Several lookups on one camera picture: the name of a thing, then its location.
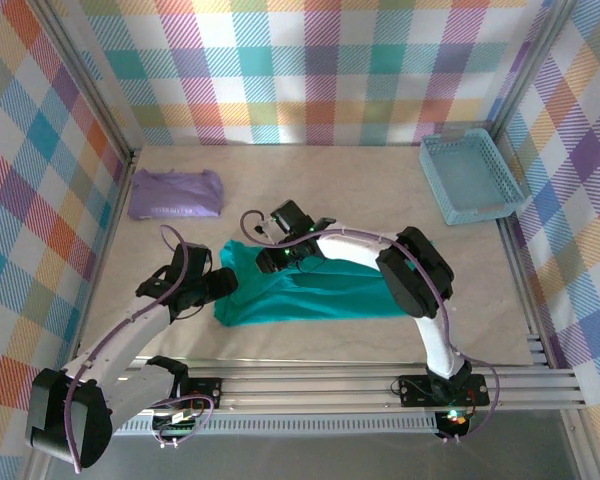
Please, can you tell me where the teal t-shirt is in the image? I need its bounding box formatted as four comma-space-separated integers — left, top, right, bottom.
212, 238, 436, 329

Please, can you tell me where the folded purple t-shirt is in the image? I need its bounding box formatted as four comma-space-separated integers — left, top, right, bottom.
127, 167, 226, 222

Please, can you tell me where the circuit board green connector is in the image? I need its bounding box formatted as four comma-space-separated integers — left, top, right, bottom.
152, 407, 206, 449

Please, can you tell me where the light blue plastic basket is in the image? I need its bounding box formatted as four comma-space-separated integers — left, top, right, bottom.
418, 127, 529, 226

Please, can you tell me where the circuit board lit LED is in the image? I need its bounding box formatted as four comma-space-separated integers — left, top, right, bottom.
435, 407, 476, 445

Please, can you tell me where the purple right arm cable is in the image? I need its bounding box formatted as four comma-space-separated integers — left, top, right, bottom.
239, 209, 501, 444

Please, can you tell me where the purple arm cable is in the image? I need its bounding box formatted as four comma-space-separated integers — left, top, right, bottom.
239, 209, 501, 444
63, 224, 216, 474

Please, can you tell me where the aluminium side rail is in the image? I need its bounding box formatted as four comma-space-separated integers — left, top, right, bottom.
67, 149, 139, 374
494, 217, 556, 371

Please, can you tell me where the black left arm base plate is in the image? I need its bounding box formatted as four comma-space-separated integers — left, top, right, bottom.
131, 377, 224, 411

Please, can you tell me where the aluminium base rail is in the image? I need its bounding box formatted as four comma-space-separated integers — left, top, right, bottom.
34, 357, 589, 416

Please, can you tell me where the slotted grey cable duct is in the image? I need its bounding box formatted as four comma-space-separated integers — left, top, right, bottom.
59, 418, 441, 436

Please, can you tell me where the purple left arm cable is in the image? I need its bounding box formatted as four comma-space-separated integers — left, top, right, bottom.
63, 224, 216, 474

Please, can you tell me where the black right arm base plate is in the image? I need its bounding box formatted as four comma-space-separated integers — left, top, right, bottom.
398, 374, 491, 407

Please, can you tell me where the aluminium frame post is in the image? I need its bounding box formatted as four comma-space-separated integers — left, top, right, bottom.
484, 0, 581, 146
29, 0, 144, 174

